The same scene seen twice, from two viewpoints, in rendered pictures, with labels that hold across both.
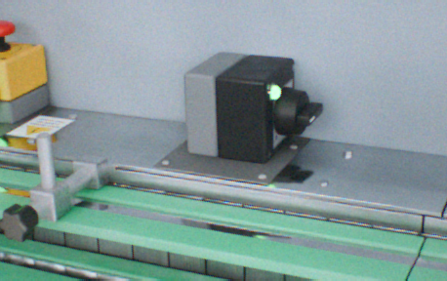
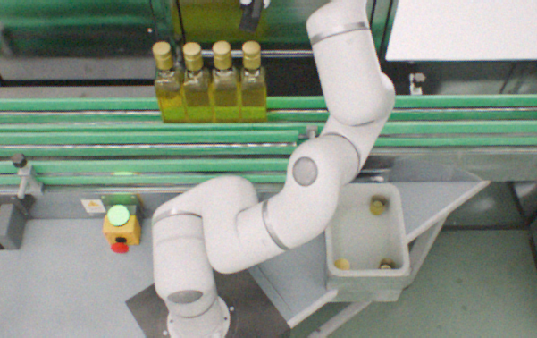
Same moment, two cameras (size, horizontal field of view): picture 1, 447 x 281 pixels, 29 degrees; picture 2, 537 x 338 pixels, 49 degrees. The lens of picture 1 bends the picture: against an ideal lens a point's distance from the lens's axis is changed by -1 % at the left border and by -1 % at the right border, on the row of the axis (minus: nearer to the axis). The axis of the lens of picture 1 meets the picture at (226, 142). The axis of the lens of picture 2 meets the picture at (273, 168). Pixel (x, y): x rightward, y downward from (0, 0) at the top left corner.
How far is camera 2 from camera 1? 1.10 m
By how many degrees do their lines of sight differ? 24
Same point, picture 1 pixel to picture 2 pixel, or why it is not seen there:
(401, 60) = not seen: outside the picture
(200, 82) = not seen: outside the picture
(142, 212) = (3, 175)
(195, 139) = (7, 209)
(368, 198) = not seen: outside the picture
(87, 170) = (33, 188)
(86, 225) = (7, 164)
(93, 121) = (79, 213)
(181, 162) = (8, 198)
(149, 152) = (29, 201)
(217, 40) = (20, 255)
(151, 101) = (60, 226)
